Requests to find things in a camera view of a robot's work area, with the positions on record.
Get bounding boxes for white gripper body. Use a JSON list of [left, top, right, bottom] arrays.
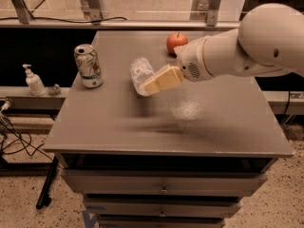
[[174, 37, 213, 82]]

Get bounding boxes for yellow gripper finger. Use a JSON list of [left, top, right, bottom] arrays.
[[144, 66, 184, 95], [153, 64, 171, 78]]

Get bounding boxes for clear plastic tea bottle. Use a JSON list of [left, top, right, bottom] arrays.
[[129, 57, 155, 97]]

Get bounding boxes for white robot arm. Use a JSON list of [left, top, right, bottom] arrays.
[[141, 4, 304, 95]]

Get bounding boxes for white pump dispenser bottle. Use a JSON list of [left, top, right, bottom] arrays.
[[23, 64, 47, 96]]

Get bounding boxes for red apple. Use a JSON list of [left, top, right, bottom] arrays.
[[166, 32, 188, 54]]

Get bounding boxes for green white soda can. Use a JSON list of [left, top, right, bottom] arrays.
[[74, 44, 103, 88]]

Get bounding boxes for grey drawer cabinet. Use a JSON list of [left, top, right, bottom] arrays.
[[45, 31, 292, 224]]

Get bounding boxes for small crumpled wrapper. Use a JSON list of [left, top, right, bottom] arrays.
[[47, 84, 61, 96]]

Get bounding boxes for top grey drawer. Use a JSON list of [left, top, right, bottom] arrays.
[[62, 170, 267, 197]]

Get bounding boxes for grey drawer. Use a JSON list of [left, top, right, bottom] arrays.
[[84, 198, 241, 219], [98, 219, 224, 228], [62, 170, 267, 197]]

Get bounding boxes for middle grey drawer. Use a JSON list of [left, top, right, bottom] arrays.
[[84, 198, 241, 219]]

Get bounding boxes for black stand leg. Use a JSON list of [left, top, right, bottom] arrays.
[[36, 157, 59, 210]]

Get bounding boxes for bottom grey drawer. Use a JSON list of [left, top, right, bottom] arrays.
[[98, 219, 224, 228]]

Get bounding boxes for black cable on ledge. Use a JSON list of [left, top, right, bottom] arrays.
[[0, 15, 128, 24]]

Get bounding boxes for metal window frame rail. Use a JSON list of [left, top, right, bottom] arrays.
[[0, 18, 240, 31]]

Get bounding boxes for black cables on floor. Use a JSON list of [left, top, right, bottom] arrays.
[[0, 99, 56, 163]]

